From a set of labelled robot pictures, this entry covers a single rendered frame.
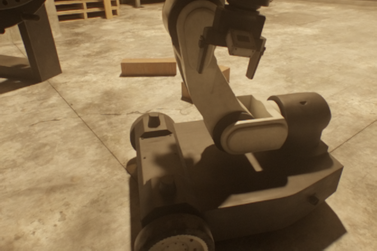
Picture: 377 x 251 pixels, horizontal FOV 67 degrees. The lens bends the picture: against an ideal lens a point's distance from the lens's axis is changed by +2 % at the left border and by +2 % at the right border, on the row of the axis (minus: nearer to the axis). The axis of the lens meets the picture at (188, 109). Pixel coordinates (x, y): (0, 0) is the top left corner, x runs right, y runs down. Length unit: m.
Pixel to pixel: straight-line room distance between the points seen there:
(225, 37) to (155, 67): 1.57
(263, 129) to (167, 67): 1.32
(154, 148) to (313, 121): 0.51
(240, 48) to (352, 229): 0.75
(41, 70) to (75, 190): 1.21
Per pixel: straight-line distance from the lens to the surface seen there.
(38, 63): 2.17
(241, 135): 0.81
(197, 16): 0.65
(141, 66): 2.06
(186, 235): 0.72
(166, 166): 0.87
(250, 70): 0.58
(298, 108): 0.92
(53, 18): 3.54
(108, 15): 4.37
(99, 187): 1.13
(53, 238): 1.03
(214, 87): 0.76
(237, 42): 0.48
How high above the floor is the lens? 0.75
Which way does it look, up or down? 28 degrees down
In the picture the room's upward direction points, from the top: 1 degrees counter-clockwise
